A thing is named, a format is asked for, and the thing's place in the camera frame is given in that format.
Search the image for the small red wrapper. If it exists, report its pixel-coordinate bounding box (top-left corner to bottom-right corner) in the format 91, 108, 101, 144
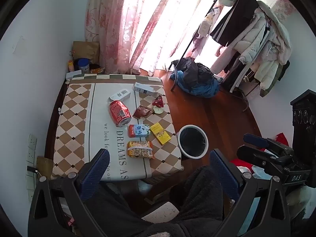
152, 95, 165, 108

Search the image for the yellow box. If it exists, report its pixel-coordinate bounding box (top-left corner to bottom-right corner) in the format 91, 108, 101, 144
150, 123, 171, 146

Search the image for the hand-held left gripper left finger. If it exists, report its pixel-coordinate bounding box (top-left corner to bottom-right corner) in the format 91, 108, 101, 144
28, 149, 110, 237

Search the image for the white trash bin black liner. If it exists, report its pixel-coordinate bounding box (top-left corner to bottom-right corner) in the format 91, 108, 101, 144
178, 125, 209, 159

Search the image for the small cream garment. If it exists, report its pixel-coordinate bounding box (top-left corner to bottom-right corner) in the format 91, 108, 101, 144
197, 11, 215, 36

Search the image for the dark wooden cabinet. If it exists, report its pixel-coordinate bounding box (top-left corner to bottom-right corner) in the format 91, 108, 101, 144
290, 89, 316, 150

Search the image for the brown red snack packet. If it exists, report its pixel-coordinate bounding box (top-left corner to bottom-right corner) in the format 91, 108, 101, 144
133, 105, 152, 119

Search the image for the black metal clothes rack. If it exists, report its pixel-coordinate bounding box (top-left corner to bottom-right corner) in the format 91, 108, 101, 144
170, 0, 250, 111

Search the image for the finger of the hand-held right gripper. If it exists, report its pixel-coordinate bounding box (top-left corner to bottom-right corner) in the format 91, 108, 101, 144
243, 133, 294, 157
236, 145, 284, 176

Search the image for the checkered tablecloth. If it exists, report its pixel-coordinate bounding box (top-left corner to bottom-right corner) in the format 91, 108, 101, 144
51, 73, 183, 182

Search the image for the long white grey box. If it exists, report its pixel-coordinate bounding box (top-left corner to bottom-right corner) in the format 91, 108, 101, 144
133, 82, 161, 98

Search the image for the olive green jacket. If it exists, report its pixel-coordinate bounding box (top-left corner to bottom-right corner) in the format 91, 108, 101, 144
259, 60, 290, 97

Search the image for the blue cloth bag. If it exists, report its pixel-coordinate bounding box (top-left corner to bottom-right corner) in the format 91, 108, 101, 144
170, 70, 220, 97

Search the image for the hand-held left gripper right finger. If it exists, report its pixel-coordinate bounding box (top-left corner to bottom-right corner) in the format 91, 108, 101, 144
209, 149, 290, 237

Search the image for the pink garment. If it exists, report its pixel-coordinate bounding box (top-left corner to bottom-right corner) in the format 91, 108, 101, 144
211, 46, 236, 73

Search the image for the orange noodle packet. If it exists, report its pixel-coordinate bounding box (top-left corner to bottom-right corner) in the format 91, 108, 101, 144
127, 141, 155, 160

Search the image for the brown paper bag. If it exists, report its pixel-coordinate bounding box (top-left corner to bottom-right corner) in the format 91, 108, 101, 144
72, 41, 100, 66

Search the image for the blue lidded jar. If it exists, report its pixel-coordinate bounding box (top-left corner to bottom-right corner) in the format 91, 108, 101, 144
74, 58, 90, 74

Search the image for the white puffer coat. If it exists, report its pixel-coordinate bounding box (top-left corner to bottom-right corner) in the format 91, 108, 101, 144
233, 12, 272, 63

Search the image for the pink floral curtain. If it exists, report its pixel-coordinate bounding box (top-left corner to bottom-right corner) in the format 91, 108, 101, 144
85, 0, 299, 77

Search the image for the red soda can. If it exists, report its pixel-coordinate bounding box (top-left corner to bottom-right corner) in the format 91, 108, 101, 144
110, 100, 132, 127

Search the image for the small red cloth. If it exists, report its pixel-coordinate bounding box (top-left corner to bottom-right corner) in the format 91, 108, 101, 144
275, 133, 288, 145

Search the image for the blue orange milk carton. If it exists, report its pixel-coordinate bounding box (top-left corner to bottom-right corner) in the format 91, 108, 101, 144
128, 124, 150, 138

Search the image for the cream fleece jacket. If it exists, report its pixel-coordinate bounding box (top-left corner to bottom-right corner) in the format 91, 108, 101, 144
254, 1, 292, 90

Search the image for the small white box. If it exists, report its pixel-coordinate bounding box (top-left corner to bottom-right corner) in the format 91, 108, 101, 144
107, 89, 131, 103

